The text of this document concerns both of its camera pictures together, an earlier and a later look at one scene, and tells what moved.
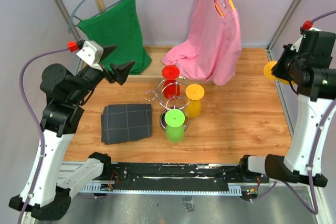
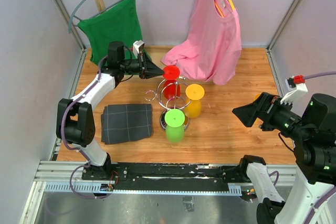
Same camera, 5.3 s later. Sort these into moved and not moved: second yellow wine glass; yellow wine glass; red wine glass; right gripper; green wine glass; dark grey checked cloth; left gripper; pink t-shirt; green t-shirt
Moved: right gripper; yellow wine glass; left gripper
Not moved: green wine glass; red wine glass; second yellow wine glass; dark grey checked cloth; green t-shirt; pink t-shirt
